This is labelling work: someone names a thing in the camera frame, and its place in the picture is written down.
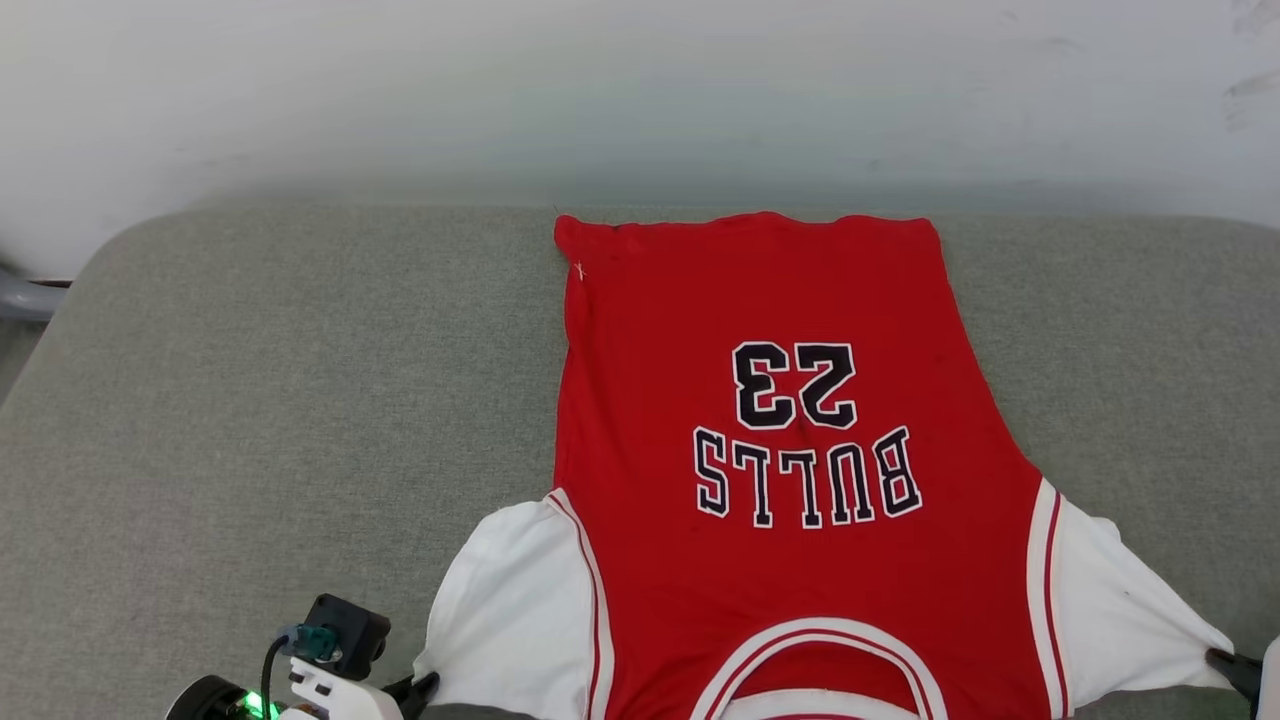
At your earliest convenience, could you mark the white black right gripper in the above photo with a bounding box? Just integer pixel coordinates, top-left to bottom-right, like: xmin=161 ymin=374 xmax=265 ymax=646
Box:
xmin=1204 ymin=634 xmax=1280 ymax=720

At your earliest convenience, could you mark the grey fabric sofa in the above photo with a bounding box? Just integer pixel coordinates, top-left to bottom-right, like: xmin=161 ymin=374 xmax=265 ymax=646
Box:
xmin=0 ymin=205 xmax=1280 ymax=720

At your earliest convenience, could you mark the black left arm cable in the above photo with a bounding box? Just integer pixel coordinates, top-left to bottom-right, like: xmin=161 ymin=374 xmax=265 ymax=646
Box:
xmin=260 ymin=624 xmax=343 ymax=713

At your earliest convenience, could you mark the grey metal tube leg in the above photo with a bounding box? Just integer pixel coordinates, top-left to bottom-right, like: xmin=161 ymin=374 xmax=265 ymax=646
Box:
xmin=0 ymin=260 xmax=73 ymax=324

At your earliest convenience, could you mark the red and white Bulls jersey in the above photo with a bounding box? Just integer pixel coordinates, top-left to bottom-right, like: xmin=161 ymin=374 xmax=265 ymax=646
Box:
xmin=412 ymin=210 xmax=1237 ymax=720

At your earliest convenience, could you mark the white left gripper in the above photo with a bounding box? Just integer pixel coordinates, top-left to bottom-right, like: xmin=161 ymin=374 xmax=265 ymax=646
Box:
xmin=288 ymin=655 xmax=441 ymax=720

